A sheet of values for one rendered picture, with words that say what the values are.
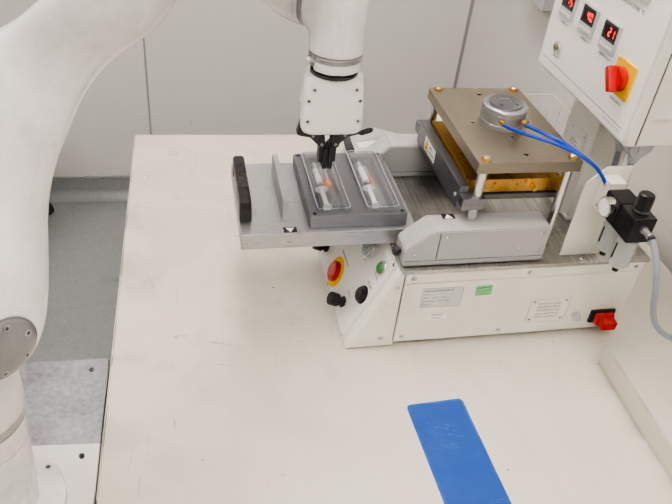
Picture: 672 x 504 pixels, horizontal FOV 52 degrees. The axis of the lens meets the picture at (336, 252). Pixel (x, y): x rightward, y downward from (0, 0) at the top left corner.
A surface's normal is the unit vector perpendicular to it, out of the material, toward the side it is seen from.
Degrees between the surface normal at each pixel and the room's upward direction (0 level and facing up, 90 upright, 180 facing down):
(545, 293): 90
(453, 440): 0
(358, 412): 0
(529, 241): 90
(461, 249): 90
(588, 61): 90
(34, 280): 74
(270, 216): 0
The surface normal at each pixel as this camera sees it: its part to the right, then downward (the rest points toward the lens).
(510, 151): 0.09, -0.79
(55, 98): 0.73, 0.45
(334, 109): 0.20, 0.61
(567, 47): -0.98, 0.04
